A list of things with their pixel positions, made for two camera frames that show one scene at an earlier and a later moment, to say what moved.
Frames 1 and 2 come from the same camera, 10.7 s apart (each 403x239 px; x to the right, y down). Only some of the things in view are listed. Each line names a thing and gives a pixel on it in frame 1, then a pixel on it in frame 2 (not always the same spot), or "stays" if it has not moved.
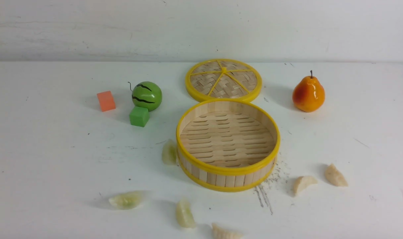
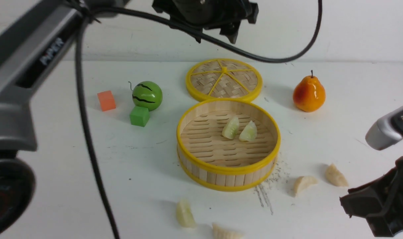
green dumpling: [169, 152] → [231, 128]
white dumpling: [302, 181] stays
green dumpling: [184, 214] stays
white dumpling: [219, 233] stays
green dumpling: [127, 200] → [249, 133]
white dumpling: [334, 176] stays
